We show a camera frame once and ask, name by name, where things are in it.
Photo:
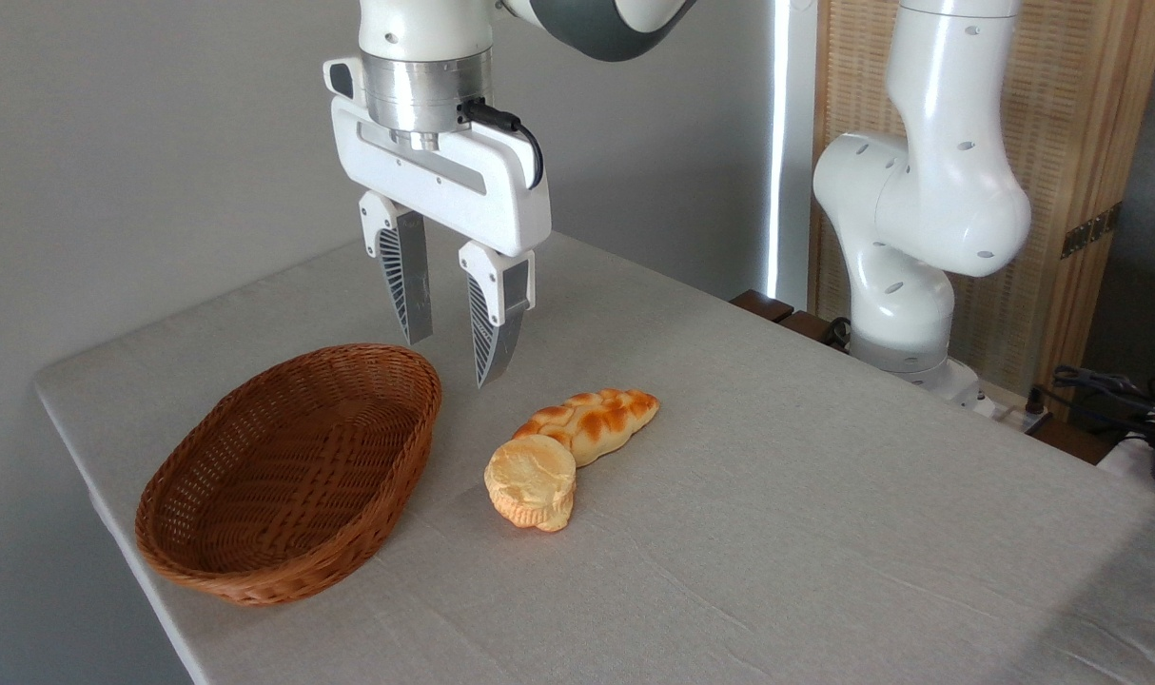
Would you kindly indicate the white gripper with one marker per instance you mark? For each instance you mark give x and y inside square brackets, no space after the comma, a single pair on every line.
[444,190]

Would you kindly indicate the round pale muffin bread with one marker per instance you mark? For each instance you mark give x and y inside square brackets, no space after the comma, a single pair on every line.
[530,476]

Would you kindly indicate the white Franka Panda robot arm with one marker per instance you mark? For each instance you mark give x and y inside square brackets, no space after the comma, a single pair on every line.
[949,190]

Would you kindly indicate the braided golden bread loaf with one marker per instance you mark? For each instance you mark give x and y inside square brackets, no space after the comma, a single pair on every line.
[606,419]

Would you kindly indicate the brown oval wicker basket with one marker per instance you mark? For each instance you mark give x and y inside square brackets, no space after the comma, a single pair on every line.
[254,533]

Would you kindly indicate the dark brown wooden board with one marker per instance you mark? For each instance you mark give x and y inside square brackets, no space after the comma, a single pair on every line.
[763,305]

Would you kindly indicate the grey tablecloth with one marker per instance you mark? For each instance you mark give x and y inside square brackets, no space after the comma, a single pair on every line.
[777,533]

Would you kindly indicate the white power strip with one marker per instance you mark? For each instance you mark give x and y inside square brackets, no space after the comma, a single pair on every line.
[1010,414]

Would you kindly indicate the wooden bamboo folding screen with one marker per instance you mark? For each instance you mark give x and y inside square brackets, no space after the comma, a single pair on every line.
[1063,114]

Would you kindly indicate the metal screen hinge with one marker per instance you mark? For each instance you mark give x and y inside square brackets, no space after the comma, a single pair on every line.
[1091,231]

